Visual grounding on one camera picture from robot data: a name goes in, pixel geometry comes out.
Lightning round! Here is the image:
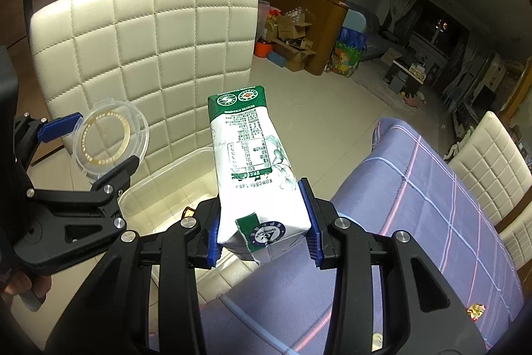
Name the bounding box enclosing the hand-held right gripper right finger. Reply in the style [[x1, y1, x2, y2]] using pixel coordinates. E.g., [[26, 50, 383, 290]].
[[297, 177, 487, 355]]

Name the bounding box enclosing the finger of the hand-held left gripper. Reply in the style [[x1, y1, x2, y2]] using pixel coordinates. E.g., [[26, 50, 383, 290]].
[[26, 155, 141, 223], [14, 112, 83, 190]]

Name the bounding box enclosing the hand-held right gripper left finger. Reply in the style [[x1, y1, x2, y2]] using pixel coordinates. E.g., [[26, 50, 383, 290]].
[[44, 199, 223, 355]]

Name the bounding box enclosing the clear round lid gold ring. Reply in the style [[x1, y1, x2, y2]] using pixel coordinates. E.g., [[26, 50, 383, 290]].
[[71, 97, 151, 183]]

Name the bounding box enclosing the clear plastic bin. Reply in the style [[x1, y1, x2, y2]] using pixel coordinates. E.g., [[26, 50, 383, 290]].
[[117, 147, 246, 281]]

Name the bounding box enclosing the green and white milk carton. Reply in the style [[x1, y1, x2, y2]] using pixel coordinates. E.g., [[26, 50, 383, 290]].
[[207, 86, 312, 265]]

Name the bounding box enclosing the person's left hand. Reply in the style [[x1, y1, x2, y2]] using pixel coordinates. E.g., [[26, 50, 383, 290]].
[[0, 269, 53, 313]]

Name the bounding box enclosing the purple plaid tablecloth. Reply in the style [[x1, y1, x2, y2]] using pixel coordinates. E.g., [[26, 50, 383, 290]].
[[199, 117, 525, 355]]

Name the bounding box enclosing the large cream quilted chair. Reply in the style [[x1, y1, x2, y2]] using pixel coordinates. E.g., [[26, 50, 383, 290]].
[[29, 0, 260, 210]]

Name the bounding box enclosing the pink toy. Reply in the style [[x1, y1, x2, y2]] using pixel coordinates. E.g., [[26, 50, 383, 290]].
[[401, 91, 427, 108]]

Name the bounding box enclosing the large open cardboard box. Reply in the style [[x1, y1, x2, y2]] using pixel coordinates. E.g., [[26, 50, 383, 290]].
[[274, 42, 319, 72]]

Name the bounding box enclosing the colourful printed bag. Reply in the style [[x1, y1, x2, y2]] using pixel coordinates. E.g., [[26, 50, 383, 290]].
[[326, 26, 366, 78]]

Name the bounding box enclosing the small red yellow candy wrapper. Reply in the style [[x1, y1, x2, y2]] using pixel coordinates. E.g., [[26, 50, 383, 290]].
[[466, 303, 487, 323]]

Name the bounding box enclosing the low coffee table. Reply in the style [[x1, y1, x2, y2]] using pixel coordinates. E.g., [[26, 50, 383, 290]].
[[384, 56, 429, 89]]

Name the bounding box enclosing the cream quilted dining chair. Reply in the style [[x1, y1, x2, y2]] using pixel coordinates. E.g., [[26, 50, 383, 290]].
[[447, 111, 532, 227], [496, 216, 532, 285]]

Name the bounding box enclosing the grey sofa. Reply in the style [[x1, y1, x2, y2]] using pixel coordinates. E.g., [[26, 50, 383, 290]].
[[361, 12, 412, 60]]

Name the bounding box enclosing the wooden cabinet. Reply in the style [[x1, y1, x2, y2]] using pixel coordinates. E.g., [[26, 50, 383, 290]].
[[258, 0, 350, 75]]

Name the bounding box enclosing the light blue water jug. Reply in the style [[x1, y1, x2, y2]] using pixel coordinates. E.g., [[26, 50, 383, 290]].
[[345, 11, 366, 35]]

